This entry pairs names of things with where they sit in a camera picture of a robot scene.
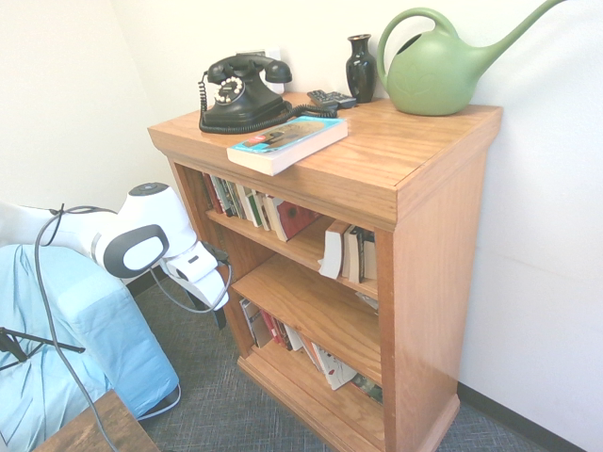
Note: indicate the black glossy vase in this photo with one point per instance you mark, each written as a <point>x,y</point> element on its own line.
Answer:
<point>360,70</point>

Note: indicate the cream paperback book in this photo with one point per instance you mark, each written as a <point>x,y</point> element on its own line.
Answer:
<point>349,254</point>

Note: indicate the wooden bookshelf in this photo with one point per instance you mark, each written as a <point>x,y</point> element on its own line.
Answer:
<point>424,282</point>

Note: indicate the dark wooden table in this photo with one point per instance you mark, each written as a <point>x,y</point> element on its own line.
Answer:
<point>103,428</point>

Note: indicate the beige paperback book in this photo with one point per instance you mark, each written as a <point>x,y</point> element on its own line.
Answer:
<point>371,259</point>

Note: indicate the white slim book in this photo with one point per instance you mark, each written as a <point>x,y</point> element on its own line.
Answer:
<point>294,340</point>

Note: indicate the dark red spined book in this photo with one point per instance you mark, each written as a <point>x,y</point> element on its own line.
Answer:
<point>284,336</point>

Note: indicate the white book red figures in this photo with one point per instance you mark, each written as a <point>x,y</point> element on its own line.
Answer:
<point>334,369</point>

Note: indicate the black tripod stand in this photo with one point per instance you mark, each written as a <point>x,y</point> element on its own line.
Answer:
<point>47,342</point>

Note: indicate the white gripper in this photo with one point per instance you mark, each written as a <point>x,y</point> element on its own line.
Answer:
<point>200,278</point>

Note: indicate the thick paperback pages outward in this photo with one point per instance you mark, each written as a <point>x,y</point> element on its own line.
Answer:
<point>332,252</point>

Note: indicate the dark maroon book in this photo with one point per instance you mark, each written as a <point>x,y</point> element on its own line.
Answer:
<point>212,193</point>

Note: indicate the white spined book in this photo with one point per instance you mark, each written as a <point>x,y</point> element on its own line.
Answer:
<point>245,202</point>

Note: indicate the red cover book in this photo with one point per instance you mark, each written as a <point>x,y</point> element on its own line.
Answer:
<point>297,219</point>

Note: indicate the grey white large book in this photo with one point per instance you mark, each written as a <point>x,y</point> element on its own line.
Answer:
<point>254,325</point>

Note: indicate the black remote control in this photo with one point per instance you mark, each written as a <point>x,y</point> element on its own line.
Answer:
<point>330,98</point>

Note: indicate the teal cover paperback book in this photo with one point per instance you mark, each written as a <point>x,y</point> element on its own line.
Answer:
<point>287,141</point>

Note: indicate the flat magazine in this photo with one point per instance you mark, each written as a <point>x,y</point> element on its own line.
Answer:
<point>368,301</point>

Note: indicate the black telephone handset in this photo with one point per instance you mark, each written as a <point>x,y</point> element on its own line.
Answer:
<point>245,63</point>

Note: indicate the blue cloth covered chair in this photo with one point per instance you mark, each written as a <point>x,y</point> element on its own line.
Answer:
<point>94,329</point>

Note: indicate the cream thin book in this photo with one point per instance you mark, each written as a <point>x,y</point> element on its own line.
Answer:
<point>269,212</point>

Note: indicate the orange thin book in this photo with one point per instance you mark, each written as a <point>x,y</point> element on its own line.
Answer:
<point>308,350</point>

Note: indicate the dark green flat book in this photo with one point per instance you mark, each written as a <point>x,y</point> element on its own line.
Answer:
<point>369,388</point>

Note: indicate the green plastic watering can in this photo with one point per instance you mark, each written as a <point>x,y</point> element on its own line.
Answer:
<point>433,80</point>

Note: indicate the green and white book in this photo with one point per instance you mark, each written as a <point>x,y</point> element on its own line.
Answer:
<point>255,209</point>

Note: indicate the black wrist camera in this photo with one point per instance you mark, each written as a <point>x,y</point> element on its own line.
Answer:
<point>216,254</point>

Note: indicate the black spined book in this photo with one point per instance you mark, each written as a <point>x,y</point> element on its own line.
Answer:
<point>363,254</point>

